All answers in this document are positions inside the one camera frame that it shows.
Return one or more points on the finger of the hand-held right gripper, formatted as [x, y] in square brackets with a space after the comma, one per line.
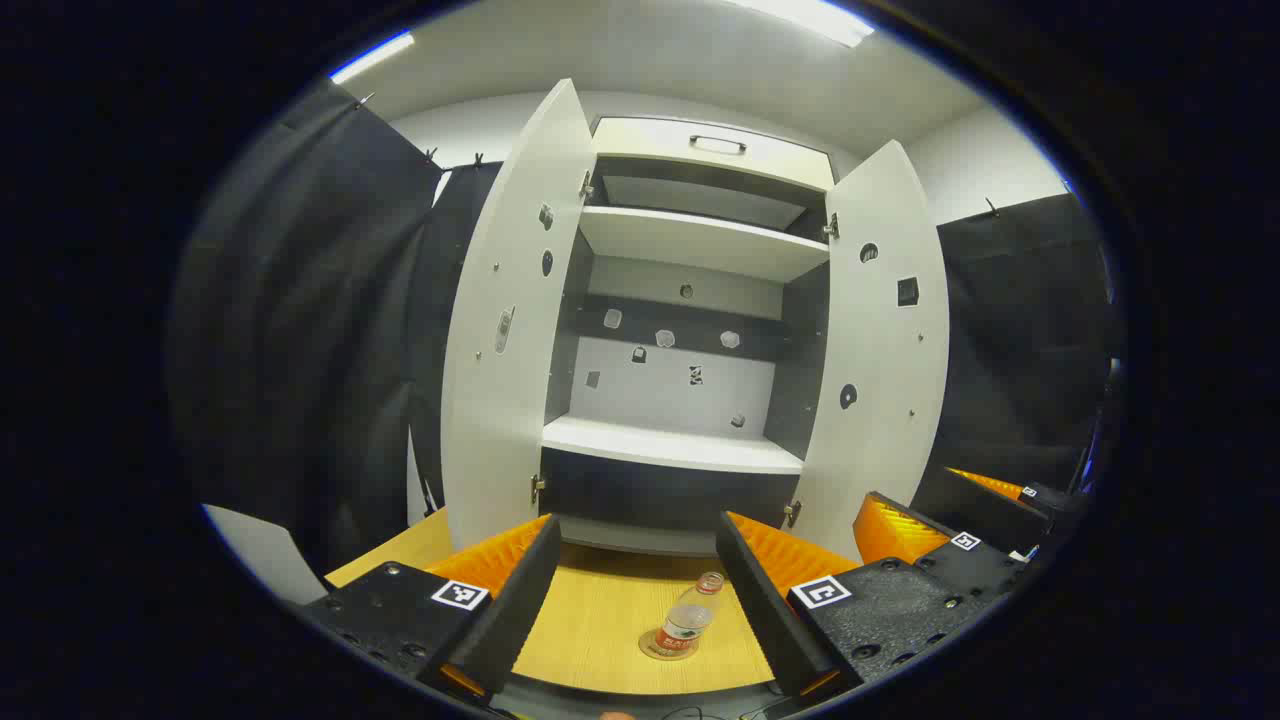
[975, 565]
[990, 505]

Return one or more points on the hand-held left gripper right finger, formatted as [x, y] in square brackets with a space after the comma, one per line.
[765, 610]

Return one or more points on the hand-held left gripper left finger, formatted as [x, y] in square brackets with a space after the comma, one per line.
[520, 610]

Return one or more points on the clear water bottle red label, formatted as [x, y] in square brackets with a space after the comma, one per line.
[685, 620]

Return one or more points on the black backdrop cloth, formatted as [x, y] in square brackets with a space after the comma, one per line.
[1020, 340]
[300, 330]

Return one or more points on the white panel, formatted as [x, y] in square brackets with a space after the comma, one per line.
[265, 555]

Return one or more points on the white cabinet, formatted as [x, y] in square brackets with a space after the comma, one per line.
[690, 240]

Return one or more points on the white cabinet drawer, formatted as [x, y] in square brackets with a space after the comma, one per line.
[650, 140]

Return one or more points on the ceiling light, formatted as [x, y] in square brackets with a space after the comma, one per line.
[810, 18]
[372, 56]

